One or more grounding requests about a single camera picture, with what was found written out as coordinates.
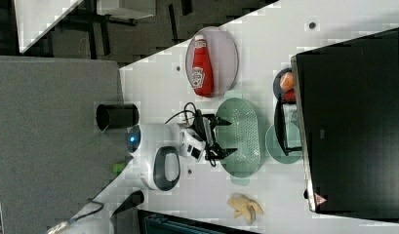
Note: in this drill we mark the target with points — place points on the grey round plate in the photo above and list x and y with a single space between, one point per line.
223 58

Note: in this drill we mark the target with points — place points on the red ketchup bottle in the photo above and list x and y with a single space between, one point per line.
202 71

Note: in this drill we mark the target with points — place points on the black toaster oven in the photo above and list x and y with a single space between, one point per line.
347 111

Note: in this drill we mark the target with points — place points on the blue bowl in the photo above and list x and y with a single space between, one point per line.
277 91

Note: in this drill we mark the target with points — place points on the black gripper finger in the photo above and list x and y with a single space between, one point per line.
218 121
219 153

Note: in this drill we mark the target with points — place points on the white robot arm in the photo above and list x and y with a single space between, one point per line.
156 149

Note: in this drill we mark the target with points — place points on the green perforated strainer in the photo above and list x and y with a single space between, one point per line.
242 134

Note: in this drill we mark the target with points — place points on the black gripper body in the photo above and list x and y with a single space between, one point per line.
204 125

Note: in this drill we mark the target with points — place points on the peeled banana toy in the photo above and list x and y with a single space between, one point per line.
245 207

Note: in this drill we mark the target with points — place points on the red toy fruit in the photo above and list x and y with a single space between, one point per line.
290 95

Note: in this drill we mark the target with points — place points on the green mug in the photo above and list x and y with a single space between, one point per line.
284 151

